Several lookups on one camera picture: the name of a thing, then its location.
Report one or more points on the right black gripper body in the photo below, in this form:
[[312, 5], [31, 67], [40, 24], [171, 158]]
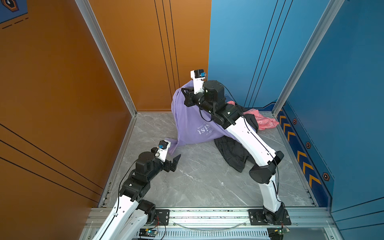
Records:
[[193, 99]]

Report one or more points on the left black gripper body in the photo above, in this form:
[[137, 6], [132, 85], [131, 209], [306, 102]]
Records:
[[166, 166]]

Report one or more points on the purple cloth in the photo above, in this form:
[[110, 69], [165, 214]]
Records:
[[192, 124]]

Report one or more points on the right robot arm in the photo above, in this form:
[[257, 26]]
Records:
[[211, 99]]

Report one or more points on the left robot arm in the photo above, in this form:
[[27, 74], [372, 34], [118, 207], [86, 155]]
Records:
[[131, 212]]

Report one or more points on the dark grey cloth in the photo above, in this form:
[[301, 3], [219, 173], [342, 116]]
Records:
[[234, 153]]

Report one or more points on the pink patterned cloth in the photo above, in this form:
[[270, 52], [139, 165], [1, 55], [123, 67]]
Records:
[[255, 119]]

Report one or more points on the left small circuit board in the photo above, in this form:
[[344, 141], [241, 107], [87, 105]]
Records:
[[148, 233]]

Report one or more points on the small circuit board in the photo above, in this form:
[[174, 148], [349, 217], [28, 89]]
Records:
[[148, 233], [277, 233]]

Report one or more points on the right small circuit board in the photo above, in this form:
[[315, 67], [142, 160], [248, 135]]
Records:
[[277, 233]]

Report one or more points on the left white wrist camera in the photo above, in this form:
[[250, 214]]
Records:
[[161, 150]]

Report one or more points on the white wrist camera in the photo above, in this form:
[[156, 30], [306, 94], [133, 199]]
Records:
[[161, 150], [198, 77]]

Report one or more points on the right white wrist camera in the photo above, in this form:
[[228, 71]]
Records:
[[198, 77]]

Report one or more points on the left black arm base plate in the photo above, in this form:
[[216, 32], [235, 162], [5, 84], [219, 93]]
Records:
[[156, 216]]

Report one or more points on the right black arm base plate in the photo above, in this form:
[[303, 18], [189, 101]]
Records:
[[261, 217]]

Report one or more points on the aluminium front frame rail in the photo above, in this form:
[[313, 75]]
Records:
[[308, 223]]

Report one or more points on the left aluminium corner post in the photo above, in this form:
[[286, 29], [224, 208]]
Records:
[[101, 42]]

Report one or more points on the aluminium corner post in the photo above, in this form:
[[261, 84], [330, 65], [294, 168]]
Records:
[[101, 42], [318, 34]]

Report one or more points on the right aluminium corner post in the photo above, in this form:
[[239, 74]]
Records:
[[318, 34]]

